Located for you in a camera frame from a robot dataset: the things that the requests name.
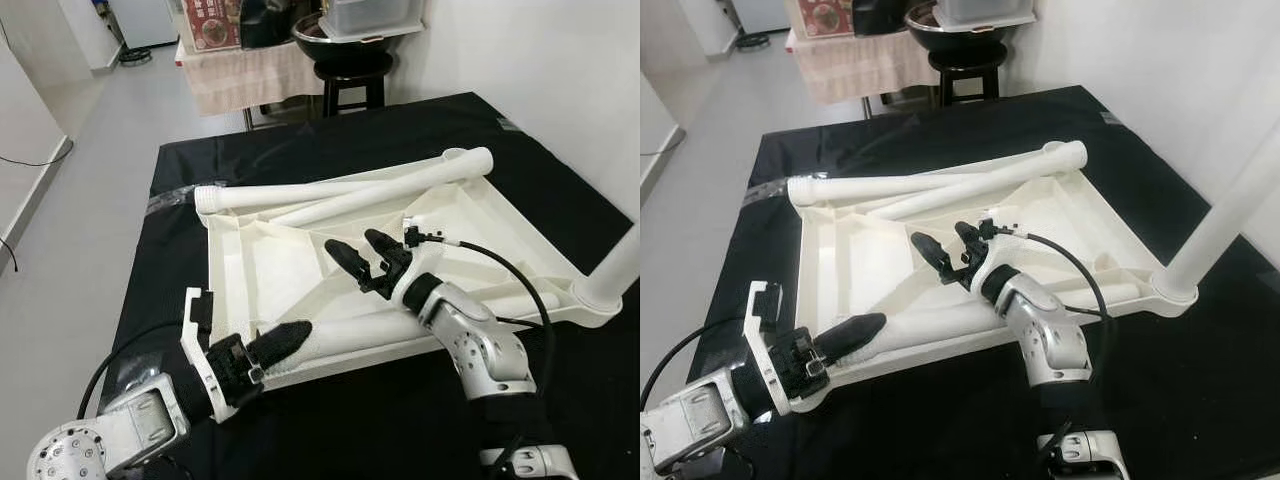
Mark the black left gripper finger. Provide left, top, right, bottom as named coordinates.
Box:
left=244, top=319, right=315, bottom=369
left=814, top=312, right=890, bottom=364

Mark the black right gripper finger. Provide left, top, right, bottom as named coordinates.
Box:
left=954, top=221, right=994, bottom=267
left=362, top=227, right=413, bottom=278
left=324, top=237, right=381, bottom=294
left=909, top=231, right=959, bottom=285

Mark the white plastic table top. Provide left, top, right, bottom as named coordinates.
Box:
left=790, top=165, right=1199, bottom=389
left=205, top=175, right=623, bottom=391

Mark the black table cloth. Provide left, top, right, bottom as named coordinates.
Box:
left=690, top=85, right=1280, bottom=480
left=100, top=92, right=641, bottom=480

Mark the clear plastic wrap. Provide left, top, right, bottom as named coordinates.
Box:
left=145, top=185, right=201, bottom=216
left=745, top=180, right=797, bottom=207

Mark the black round stool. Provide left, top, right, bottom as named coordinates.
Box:
left=928, top=45, right=1006, bottom=106
left=313, top=50, right=396, bottom=116

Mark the black bowl with steel rim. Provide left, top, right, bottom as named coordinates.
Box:
left=905, top=0, right=1031, bottom=56
left=292, top=12, right=421, bottom=63

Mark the black plastic bag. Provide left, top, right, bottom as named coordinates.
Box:
left=852, top=0, right=911, bottom=36
left=240, top=0, right=301, bottom=49

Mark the red printed box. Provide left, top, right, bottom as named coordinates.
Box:
left=180, top=0, right=243, bottom=51
left=795, top=0, right=853, bottom=39

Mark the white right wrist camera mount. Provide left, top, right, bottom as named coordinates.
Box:
left=965, top=217, right=1011, bottom=301
left=388, top=225, right=426, bottom=311

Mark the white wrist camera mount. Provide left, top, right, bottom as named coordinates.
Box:
left=180, top=287, right=238, bottom=423
left=745, top=280, right=811, bottom=416
left=388, top=225, right=426, bottom=311
left=965, top=217, right=1011, bottom=301

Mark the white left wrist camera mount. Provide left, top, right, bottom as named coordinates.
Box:
left=180, top=287, right=238, bottom=423
left=745, top=280, right=811, bottom=416

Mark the long black power cable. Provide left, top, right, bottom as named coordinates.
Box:
left=0, top=140, right=77, bottom=169

